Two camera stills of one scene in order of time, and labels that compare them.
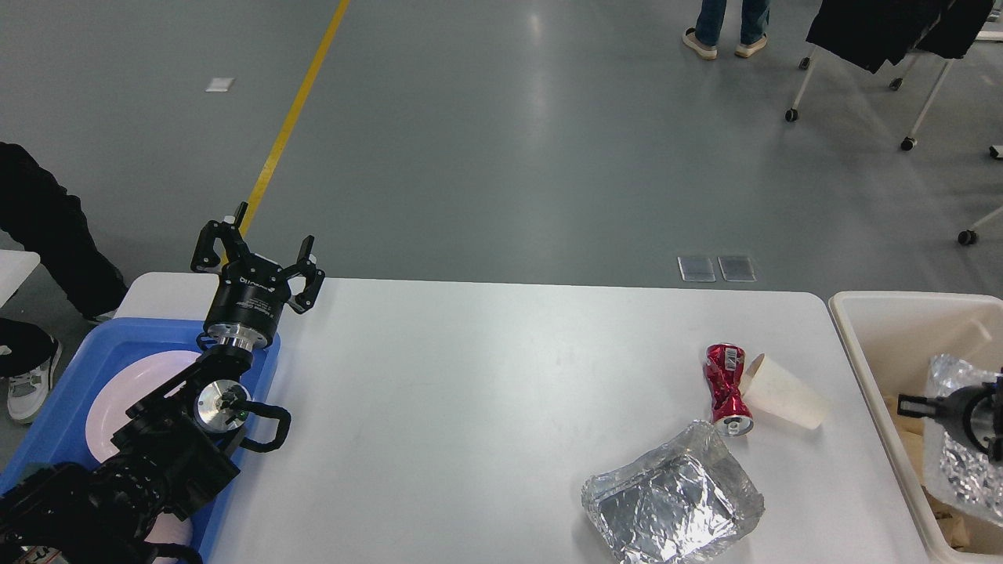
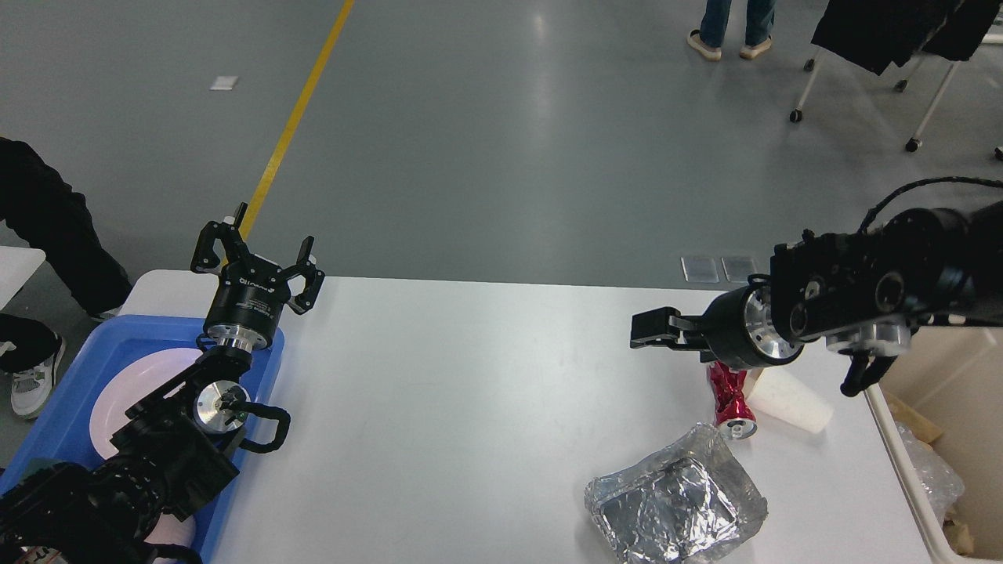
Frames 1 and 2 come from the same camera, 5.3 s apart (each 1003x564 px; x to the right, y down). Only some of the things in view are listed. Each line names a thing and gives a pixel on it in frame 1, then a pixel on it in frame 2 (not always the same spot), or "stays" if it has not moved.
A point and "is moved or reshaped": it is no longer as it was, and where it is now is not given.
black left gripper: (253, 291) stays
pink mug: (168, 528) stays
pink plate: (123, 388) stays
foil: (953, 474) is moved or reshaped
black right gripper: (953, 411) to (740, 330)
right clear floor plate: (737, 269) stays
